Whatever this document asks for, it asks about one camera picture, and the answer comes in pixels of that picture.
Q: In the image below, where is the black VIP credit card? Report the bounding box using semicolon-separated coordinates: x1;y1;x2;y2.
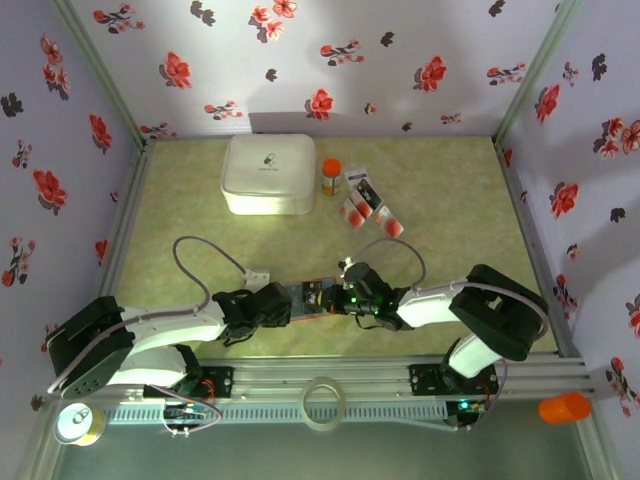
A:
351;178;384;207
292;280;329;318

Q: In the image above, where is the orange card holder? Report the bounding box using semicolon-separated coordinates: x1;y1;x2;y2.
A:
287;273;346;324

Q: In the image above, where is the clear tape roll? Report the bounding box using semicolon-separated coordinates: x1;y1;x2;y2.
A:
302;377;347;431

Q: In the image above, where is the white paper packet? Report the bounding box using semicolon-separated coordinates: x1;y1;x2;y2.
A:
343;168;374;191

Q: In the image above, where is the small green circuit board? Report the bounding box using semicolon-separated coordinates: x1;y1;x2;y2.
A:
167;403;211;421

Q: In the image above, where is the orange capped pill bottle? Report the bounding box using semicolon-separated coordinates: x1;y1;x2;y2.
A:
321;158;343;197

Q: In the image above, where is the white medicine case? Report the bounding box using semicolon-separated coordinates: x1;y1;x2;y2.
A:
220;133;317;217

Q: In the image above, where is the small black controller board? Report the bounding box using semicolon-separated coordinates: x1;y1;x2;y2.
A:
447;398;489;430

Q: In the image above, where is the orange plastic cup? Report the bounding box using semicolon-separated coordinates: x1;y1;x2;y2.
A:
538;392;592;425

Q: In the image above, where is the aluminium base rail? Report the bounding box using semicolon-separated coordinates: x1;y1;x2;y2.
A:
87;353;601;401

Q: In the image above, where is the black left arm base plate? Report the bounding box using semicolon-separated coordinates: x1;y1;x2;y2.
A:
142;364;236;401

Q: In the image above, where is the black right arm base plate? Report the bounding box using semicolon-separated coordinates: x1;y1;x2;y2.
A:
408;362;501;401

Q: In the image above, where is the white slotted cable duct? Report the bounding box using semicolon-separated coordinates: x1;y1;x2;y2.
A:
107;402;449;426

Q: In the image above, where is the lilac wire loop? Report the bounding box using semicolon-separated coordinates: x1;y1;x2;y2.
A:
159;387;225;437

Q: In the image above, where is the aluminium frame side rail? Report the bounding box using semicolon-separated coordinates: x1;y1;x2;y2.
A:
493;139;586;359
87;142;157;346

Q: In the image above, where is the aluminium frame post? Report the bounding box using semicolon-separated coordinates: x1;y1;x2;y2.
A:
574;397;619;480
12;399;69;480
492;0;584;146

